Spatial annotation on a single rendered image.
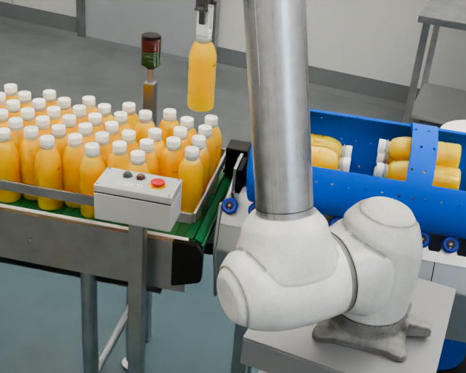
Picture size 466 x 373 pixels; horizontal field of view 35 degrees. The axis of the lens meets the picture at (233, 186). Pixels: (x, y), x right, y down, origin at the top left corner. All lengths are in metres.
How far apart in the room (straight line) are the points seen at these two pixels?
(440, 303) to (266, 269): 0.51
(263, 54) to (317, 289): 0.40
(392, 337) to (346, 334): 0.09
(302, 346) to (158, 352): 1.59
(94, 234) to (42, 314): 1.16
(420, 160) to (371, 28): 3.52
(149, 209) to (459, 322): 0.93
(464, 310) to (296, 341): 0.79
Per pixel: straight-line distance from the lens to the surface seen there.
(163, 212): 1.80
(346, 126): 2.10
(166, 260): 2.01
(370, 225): 1.31
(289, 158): 1.20
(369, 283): 1.32
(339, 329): 1.44
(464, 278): 2.05
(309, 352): 1.42
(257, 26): 1.18
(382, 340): 1.44
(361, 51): 5.43
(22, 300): 3.25
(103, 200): 1.84
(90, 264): 2.11
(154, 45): 2.37
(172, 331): 3.05
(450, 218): 1.94
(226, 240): 2.05
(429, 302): 1.61
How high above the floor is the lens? 2.00
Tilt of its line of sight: 29 degrees down
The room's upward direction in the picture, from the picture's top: 5 degrees clockwise
